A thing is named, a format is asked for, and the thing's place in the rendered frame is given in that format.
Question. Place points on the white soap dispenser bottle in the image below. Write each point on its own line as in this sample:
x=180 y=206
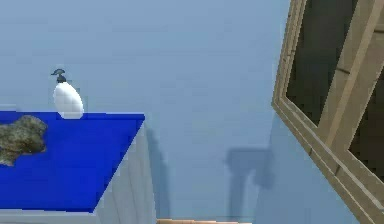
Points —
x=68 y=100

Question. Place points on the blue topped white counter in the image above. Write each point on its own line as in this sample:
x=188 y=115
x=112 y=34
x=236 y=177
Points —
x=73 y=160

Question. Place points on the tan framed window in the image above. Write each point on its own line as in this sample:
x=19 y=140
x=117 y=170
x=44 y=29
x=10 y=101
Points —
x=333 y=100

